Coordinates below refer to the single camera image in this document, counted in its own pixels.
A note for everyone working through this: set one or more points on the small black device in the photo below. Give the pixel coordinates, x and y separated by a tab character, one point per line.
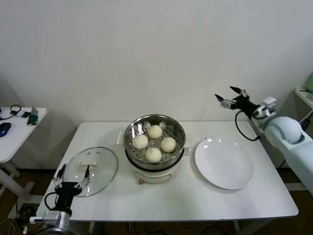
25	114

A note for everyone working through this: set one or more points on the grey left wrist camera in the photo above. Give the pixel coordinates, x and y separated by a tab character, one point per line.
50	217

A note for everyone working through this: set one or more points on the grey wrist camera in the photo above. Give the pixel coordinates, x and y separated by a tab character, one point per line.
269	101
50	217

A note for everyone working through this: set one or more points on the white round plate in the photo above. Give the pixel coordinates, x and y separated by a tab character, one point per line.
222	164

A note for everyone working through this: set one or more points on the mint green appliance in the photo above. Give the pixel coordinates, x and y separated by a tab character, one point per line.
309	83

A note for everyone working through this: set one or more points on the white steamed baozi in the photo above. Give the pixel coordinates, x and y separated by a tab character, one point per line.
168	144
155	131
153	155
140	142

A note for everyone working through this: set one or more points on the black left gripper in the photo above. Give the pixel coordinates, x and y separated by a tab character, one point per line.
66	193

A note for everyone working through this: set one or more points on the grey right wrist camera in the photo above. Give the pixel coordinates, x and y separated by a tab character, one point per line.
269	101

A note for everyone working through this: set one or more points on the small white adapter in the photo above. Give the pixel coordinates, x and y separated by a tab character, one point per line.
18	114

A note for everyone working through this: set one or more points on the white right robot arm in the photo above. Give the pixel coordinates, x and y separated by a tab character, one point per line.
283	129

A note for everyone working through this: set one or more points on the white side table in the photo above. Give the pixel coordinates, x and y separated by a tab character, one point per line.
22	132

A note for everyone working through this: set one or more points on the stainless steel steamer basket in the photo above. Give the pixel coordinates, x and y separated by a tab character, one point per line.
130	132

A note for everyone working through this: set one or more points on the blue computer mouse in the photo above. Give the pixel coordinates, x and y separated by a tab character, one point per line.
4	129

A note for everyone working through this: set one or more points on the green hand tool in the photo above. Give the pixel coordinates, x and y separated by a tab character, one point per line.
32	118

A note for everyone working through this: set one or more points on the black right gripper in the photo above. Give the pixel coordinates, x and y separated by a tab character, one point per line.
245	105

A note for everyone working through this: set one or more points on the white electric cooker base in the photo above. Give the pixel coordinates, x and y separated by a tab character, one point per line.
151	177

